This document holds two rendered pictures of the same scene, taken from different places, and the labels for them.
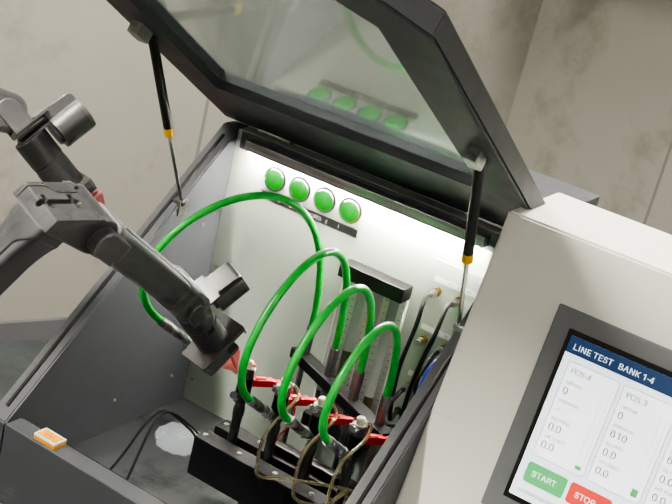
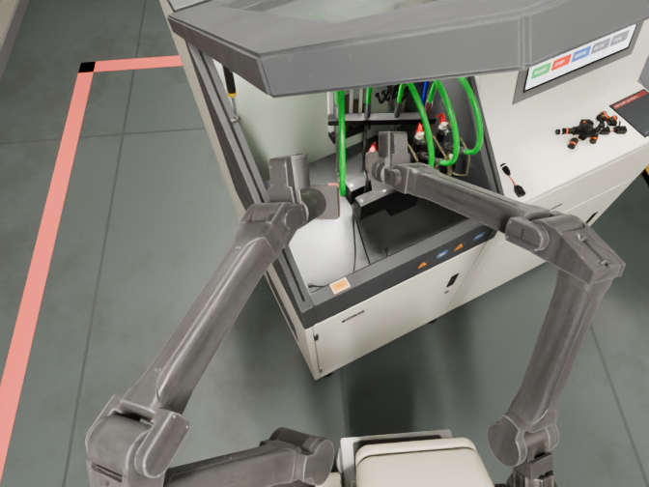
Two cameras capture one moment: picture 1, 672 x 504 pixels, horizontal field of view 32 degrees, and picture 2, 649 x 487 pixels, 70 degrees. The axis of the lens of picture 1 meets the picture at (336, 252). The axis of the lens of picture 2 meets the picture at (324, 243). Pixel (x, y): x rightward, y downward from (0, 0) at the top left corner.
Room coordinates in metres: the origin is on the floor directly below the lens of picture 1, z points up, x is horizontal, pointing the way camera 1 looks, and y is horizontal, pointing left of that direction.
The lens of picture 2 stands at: (1.51, 0.83, 2.16)
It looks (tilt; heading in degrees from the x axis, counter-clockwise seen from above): 62 degrees down; 309
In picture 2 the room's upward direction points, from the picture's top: 3 degrees counter-clockwise
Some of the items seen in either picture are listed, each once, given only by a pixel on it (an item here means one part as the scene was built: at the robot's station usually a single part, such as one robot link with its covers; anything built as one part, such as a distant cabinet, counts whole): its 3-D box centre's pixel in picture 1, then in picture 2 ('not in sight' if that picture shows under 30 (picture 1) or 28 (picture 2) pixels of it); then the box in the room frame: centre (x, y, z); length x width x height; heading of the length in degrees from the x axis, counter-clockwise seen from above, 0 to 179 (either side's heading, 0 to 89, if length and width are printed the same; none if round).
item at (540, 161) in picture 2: not in sight; (578, 141); (1.46, -0.45, 0.96); 0.70 x 0.22 x 0.03; 63
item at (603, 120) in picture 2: not in sight; (592, 128); (1.44, -0.49, 1.01); 0.23 x 0.11 x 0.06; 63
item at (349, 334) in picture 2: not in sight; (391, 317); (1.69, 0.22, 0.44); 0.65 x 0.02 x 0.68; 63
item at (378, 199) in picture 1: (361, 190); not in sight; (2.15, -0.02, 1.43); 0.54 x 0.03 x 0.02; 63
